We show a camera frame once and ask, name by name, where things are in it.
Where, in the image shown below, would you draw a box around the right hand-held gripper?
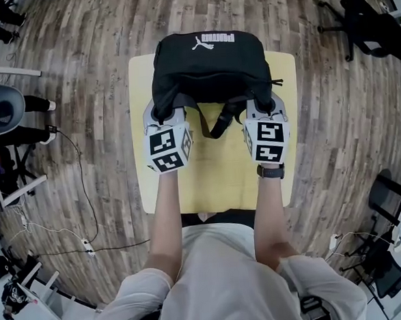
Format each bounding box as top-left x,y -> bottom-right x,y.
240,91 -> 294,167

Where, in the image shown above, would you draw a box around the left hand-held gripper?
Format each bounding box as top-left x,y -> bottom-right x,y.
139,97 -> 196,176

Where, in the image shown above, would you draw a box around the black backpack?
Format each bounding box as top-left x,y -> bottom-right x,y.
147,26 -> 288,144

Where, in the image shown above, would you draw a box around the person's right forearm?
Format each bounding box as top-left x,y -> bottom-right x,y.
247,161 -> 300,275

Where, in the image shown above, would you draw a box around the person's left forearm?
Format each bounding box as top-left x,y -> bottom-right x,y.
137,171 -> 189,287

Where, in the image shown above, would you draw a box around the black wristwatch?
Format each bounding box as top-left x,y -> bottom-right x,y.
256,162 -> 287,181

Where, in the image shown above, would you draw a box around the yellow table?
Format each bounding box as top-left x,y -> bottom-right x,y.
126,44 -> 307,218

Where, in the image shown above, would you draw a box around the person's black trousers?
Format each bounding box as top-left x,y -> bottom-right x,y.
180,207 -> 256,234

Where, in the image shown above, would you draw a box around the black slatted chair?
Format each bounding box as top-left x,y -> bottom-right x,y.
365,168 -> 401,228

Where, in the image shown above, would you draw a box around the person's light shirt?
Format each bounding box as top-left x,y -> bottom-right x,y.
84,212 -> 370,320

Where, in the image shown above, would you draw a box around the black mesh office chair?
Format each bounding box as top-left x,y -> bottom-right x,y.
336,232 -> 401,304

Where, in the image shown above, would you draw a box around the black waist pouch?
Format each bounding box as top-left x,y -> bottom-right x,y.
298,293 -> 331,320

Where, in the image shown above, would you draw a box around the black floor cable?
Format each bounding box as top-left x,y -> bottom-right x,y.
46,118 -> 152,257

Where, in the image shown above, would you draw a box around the white floor cable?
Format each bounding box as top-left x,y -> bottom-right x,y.
5,201 -> 85,247

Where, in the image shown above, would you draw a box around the white desk frame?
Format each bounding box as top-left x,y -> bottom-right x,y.
0,142 -> 51,212

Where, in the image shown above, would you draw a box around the white stool frame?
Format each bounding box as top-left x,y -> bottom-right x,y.
14,259 -> 79,320

